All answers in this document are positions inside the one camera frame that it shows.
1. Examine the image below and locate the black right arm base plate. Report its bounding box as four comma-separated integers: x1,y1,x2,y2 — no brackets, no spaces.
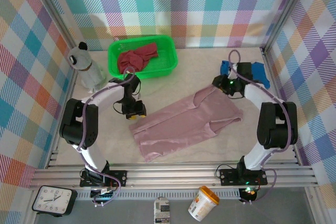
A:
219,167,268,186

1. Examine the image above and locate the black and white carton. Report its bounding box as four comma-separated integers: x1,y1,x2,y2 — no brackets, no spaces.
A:
153,197,171,224

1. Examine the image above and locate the dark red tank top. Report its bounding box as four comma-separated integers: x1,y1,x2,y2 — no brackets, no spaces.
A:
117,42,160,74

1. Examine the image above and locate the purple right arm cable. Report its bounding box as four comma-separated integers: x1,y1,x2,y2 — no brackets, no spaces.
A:
227,49,293,205

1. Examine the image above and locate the grey plush toy dog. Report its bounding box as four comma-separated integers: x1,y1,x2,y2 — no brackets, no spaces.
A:
67,41,107,94

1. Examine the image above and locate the grey slotted cable duct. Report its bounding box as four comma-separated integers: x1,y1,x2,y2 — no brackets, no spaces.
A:
77,188,241,200

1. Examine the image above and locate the aluminium frame post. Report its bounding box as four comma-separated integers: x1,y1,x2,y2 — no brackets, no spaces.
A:
261,0,314,53
25,0,79,50

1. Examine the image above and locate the black alarm clock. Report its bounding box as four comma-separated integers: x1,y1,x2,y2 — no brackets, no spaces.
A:
31,185,78,218

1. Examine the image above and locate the aluminium rail beam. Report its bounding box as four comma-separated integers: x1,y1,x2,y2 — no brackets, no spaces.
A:
28,165,320,190

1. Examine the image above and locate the green plastic basket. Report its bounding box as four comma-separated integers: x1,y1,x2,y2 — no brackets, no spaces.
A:
108,35,179,80

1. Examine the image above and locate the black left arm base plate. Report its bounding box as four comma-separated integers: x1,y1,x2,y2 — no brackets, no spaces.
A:
79,169,129,188

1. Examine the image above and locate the pink tank top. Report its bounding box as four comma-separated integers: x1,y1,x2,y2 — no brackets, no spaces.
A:
128,84,244,163

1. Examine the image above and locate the blue tank top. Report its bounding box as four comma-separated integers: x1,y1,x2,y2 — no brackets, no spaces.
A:
219,60,271,90

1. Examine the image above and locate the paper cup with orange lid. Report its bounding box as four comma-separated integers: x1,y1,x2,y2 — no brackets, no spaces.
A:
187,185,220,222

